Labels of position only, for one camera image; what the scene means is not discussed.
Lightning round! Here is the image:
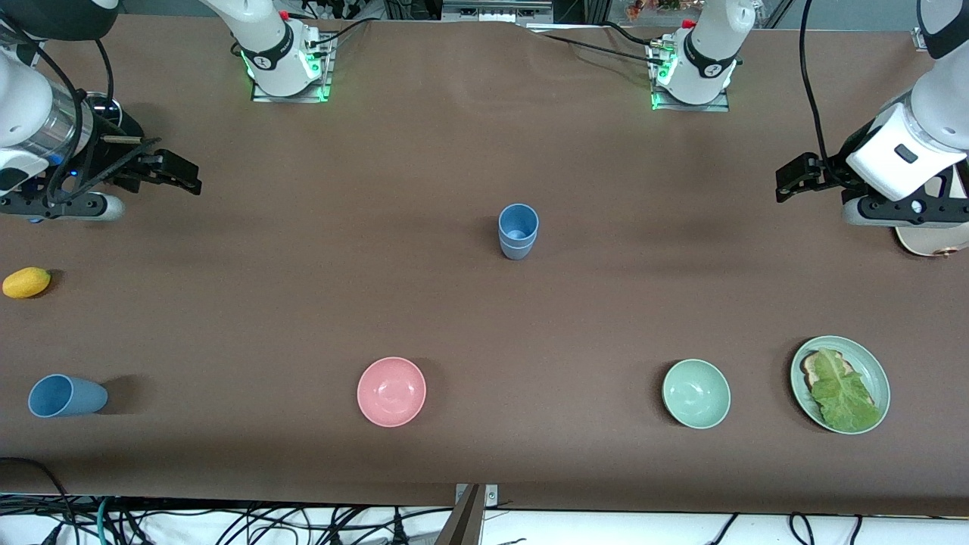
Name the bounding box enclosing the blue plastic cup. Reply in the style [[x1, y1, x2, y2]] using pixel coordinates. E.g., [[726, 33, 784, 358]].
[[28, 375, 108, 419], [498, 203, 540, 248]]

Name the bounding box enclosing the metal base plate left arm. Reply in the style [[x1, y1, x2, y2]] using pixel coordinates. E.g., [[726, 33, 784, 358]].
[[650, 39, 731, 114]]

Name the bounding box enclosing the metal base plate right arm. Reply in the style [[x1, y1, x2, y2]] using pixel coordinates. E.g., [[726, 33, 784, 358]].
[[251, 33, 335, 104]]

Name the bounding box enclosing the black pot with glass lid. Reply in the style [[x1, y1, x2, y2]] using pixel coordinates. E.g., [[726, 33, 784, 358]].
[[79, 92, 145, 172]]

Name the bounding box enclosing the cream toaster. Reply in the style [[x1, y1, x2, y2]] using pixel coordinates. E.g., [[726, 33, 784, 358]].
[[896, 163, 969, 259]]

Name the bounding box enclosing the yellow lemon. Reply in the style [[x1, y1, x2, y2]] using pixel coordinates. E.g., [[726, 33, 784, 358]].
[[2, 267, 51, 299]]

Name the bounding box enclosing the toast bread slice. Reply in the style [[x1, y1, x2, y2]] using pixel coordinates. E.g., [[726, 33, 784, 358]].
[[802, 350, 877, 410]]

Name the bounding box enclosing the pale green plate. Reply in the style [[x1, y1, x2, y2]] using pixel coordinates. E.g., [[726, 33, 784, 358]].
[[790, 336, 891, 435]]

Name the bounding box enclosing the green lettuce leaf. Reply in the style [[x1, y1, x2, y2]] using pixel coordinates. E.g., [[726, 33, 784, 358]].
[[812, 350, 881, 431]]

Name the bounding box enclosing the pale green bowl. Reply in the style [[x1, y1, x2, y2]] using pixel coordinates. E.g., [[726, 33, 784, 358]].
[[662, 359, 732, 430]]

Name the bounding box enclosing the pink bowl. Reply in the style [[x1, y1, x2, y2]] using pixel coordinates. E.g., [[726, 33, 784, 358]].
[[357, 357, 427, 428]]

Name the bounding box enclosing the silver device box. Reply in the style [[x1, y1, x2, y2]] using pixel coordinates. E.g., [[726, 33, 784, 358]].
[[441, 0, 554, 23]]

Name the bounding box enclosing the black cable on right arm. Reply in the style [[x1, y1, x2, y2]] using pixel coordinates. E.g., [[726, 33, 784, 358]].
[[0, 15, 164, 210]]

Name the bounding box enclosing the black cable at arm base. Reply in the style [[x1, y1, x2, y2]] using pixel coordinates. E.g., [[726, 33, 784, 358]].
[[307, 17, 379, 48]]

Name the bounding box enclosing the short black cable on table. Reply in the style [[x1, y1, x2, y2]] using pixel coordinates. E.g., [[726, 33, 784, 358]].
[[602, 21, 663, 48]]

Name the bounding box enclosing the long black cable on table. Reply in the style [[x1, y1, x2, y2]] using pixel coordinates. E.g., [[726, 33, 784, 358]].
[[530, 29, 667, 69]]

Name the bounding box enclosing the black looped floor cable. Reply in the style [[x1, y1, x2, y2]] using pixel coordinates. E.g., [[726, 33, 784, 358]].
[[0, 456, 73, 523]]

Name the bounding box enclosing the grey metal table bracket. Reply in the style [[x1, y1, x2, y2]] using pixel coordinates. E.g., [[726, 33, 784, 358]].
[[435, 484, 499, 545]]

